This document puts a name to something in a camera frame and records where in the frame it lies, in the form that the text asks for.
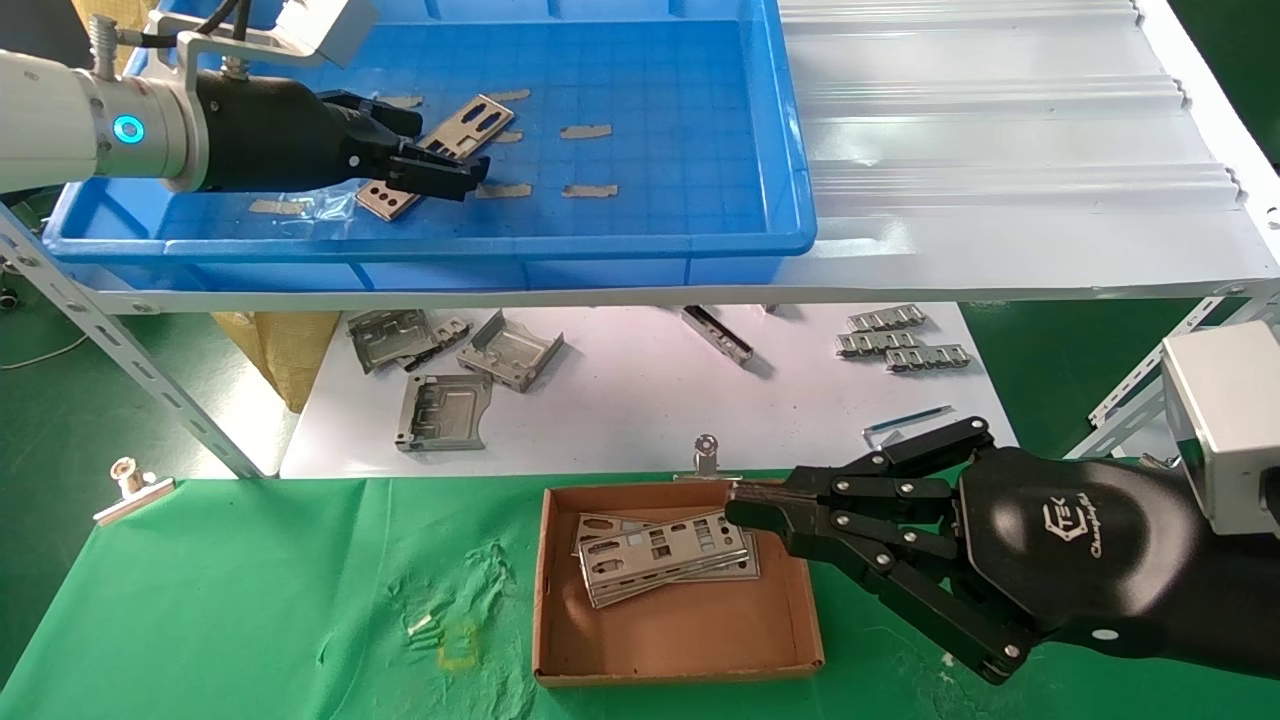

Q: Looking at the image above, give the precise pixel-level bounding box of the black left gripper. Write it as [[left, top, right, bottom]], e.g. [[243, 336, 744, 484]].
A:
[[190, 72, 491, 201]]

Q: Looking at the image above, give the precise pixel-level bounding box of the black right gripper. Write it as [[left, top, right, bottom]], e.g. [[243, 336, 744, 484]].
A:
[[725, 417, 1280, 686]]

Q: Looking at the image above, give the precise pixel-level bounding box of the silver metal io shield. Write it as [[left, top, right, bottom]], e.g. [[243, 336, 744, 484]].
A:
[[578, 508, 753, 609], [355, 95, 516, 221], [572, 513, 761, 583]]

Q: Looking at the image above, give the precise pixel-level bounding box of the brown cardboard box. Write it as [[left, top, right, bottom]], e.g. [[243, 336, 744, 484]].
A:
[[533, 480, 826, 688]]

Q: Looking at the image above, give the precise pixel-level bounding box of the blue plastic tray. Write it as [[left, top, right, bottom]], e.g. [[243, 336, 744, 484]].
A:
[[42, 0, 819, 293]]

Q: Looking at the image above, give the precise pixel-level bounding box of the thin blue rod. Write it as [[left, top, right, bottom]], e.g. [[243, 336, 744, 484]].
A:
[[863, 404, 954, 446]]

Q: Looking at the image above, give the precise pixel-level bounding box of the silver comb-shaped metal strip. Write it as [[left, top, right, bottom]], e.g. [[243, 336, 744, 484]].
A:
[[886, 344, 973, 373], [848, 304, 927, 333], [836, 331, 921, 358]]

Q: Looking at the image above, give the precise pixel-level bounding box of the silver binder clip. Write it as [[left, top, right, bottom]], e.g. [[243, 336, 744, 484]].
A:
[[93, 457, 176, 527], [675, 434, 743, 483]]

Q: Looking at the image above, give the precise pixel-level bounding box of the yellow woven sack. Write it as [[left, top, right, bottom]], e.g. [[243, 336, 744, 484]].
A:
[[210, 312, 343, 414]]

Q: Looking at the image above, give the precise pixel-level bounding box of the narrow perforated metal bar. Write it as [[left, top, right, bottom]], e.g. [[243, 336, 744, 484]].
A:
[[682, 306, 755, 367]]

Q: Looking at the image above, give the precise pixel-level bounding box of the flat grey metal plate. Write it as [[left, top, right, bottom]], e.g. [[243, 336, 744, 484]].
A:
[[395, 374, 494, 453]]

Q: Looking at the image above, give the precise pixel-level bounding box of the white flat shelf board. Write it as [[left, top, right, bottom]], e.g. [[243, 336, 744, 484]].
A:
[[280, 300, 1019, 479]]

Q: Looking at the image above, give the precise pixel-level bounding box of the white ribbed shelf board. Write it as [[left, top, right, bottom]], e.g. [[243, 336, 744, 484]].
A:
[[70, 0, 1280, 316]]

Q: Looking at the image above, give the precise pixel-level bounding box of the green tablecloth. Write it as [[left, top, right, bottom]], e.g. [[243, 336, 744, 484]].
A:
[[0, 470, 1280, 720]]

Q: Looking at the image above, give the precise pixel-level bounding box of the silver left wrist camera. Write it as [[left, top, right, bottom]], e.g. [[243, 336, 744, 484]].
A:
[[150, 0, 381, 71]]

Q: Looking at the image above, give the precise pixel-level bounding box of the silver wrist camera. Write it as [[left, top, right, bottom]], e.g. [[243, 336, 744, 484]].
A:
[[1160, 320, 1280, 538], [150, 0, 381, 71]]

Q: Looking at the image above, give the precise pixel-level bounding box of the grey stamped metal bracket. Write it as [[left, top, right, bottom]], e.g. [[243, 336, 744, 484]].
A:
[[347, 310, 441, 375]]

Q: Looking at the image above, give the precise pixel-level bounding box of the folded grey metal bracket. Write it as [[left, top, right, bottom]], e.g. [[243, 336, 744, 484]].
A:
[[457, 310, 565, 393]]

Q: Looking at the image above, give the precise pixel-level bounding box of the black camera cable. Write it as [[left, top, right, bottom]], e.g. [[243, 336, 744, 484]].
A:
[[138, 0, 251, 49]]

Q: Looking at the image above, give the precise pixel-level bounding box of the white slotted shelf post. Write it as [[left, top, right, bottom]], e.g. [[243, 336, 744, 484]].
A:
[[1065, 290, 1280, 463], [0, 205, 266, 479]]

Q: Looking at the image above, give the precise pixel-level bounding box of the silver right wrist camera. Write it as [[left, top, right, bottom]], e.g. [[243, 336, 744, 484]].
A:
[[1160, 320, 1280, 538]]

